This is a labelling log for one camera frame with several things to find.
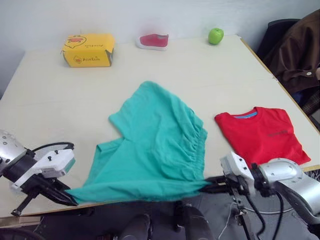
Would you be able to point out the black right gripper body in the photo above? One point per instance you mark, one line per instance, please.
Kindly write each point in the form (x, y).
(236, 186)

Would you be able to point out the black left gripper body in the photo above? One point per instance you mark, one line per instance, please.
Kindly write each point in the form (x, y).
(41, 183)

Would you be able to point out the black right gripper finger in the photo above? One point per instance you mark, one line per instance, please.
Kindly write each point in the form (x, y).
(212, 188)
(215, 179)

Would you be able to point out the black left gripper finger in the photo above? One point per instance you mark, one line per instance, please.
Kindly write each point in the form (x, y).
(62, 188)
(61, 198)

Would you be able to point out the teal shorts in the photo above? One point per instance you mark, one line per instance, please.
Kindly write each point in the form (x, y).
(160, 140)

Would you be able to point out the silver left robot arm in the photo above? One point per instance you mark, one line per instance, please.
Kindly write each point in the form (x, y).
(11, 147)

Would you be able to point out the red folded t-shirt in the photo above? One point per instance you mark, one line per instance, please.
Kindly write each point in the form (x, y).
(265, 135)

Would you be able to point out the dark rounded black shape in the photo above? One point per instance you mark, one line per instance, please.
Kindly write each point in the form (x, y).
(197, 223)

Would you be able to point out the dark rounded grey shape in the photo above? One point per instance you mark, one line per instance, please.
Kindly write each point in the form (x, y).
(136, 228)

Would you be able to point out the plaid cloth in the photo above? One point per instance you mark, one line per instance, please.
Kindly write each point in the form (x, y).
(312, 102)

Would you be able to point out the yellow duck cardboard box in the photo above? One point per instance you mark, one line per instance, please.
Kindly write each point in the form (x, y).
(87, 48)

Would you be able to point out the green apple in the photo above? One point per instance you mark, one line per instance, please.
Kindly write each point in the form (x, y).
(215, 36)

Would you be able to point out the brown jacket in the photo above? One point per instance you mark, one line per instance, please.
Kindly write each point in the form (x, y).
(297, 52)

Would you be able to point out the red and white shoe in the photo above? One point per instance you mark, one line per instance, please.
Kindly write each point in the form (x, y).
(153, 41)

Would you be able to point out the black chair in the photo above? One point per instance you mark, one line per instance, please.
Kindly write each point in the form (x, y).
(271, 35)

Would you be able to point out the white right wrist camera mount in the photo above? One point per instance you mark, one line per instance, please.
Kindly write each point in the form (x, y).
(237, 165)

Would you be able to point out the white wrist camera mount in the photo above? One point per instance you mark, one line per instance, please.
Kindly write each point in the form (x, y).
(237, 165)
(56, 160)

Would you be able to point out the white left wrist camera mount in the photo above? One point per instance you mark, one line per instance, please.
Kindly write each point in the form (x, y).
(56, 160)

